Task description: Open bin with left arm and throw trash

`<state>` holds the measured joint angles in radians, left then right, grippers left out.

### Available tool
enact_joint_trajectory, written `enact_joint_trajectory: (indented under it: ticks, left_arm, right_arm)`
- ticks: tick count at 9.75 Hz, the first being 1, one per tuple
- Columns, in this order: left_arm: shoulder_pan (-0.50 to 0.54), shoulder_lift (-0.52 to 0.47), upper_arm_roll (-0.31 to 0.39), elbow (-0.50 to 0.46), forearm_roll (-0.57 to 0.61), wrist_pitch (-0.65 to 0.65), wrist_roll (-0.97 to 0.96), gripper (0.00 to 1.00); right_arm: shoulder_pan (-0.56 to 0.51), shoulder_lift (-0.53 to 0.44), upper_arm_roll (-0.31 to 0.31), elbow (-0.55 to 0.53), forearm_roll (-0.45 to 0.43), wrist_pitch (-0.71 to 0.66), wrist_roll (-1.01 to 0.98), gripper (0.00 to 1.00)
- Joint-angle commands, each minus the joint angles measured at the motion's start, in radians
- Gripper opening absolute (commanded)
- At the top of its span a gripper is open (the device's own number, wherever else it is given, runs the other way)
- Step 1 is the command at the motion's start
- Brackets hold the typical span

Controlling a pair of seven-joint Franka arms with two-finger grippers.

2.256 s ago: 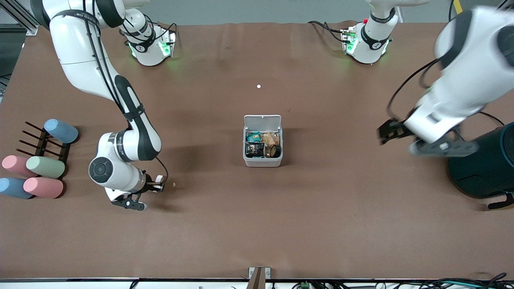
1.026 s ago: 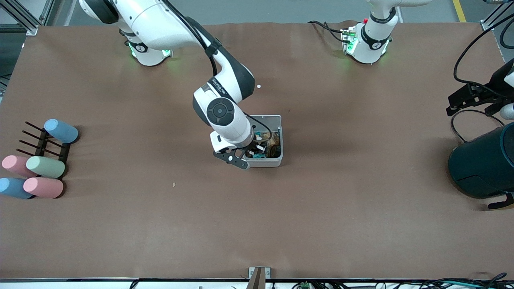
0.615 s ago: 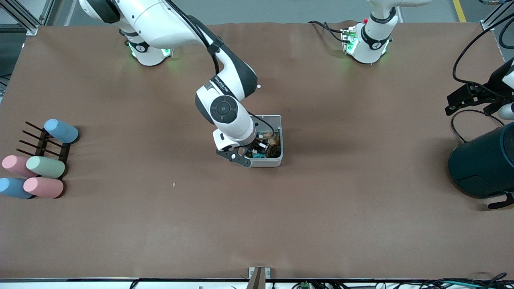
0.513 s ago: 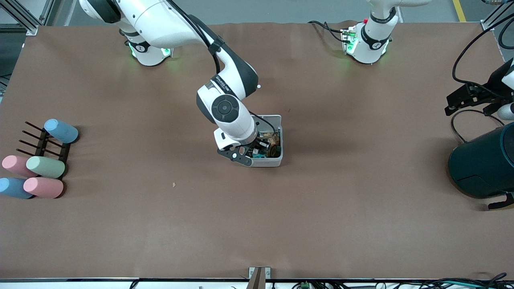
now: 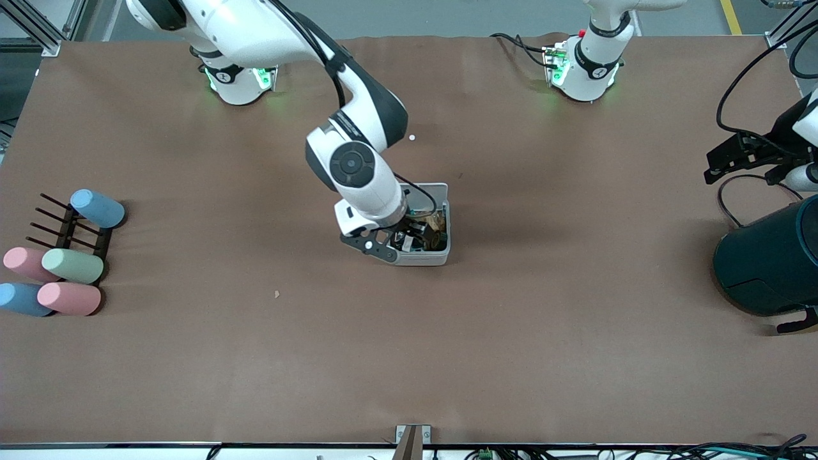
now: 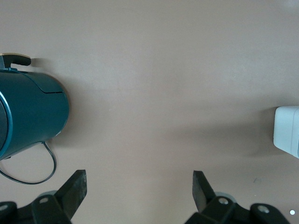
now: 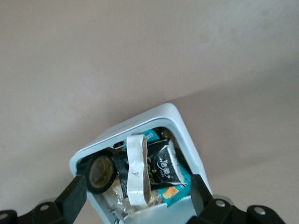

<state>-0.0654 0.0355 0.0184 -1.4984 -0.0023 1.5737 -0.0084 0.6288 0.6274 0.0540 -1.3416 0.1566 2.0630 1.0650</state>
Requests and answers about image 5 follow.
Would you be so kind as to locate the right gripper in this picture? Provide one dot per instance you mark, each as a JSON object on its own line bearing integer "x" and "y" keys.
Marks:
{"x": 409, "y": 230}

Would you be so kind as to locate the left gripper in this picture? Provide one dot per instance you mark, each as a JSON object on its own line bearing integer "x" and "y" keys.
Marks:
{"x": 778, "y": 137}

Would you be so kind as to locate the white square trash bin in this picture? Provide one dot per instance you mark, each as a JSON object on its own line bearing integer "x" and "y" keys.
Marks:
{"x": 428, "y": 259}

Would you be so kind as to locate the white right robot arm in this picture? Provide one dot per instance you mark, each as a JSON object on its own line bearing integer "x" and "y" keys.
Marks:
{"x": 377, "y": 191}

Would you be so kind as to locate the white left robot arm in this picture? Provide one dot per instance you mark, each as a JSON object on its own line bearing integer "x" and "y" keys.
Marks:
{"x": 591, "y": 76}

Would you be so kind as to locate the clear bag of yellow snacks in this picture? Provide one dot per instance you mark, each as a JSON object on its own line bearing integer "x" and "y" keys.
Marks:
{"x": 438, "y": 233}

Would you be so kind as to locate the dark teal round container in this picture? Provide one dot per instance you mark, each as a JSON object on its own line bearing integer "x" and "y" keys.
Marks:
{"x": 767, "y": 262}

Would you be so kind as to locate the brown paper table cover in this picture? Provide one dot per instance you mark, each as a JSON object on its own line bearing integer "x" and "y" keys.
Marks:
{"x": 383, "y": 358}

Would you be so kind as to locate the black curved stand foot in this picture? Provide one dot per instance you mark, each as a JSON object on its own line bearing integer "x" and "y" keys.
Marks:
{"x": 797, "y": 324}

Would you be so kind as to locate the blue plastic cup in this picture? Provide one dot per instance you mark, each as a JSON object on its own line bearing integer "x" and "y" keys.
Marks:
{"x": 22, "y": 299}
{"x": 97, "y": 208}

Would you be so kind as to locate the green plastic cup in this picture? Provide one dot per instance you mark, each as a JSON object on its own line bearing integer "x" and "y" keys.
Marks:
{"x": 72, "y": 266}

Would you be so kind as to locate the black cup rack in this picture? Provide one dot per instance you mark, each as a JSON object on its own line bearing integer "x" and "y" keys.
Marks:
{"x": 69, "y": 236}

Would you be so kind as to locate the pink plastic cup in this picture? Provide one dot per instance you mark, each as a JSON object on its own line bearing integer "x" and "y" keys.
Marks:
{"x": 69, "y": 298}
{"x": 22, "y": 262}

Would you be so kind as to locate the aluminium frame profile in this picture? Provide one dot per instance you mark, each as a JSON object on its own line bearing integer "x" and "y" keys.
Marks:
{"x": 785, "y": 32}
{"x": 38, "y": 32}

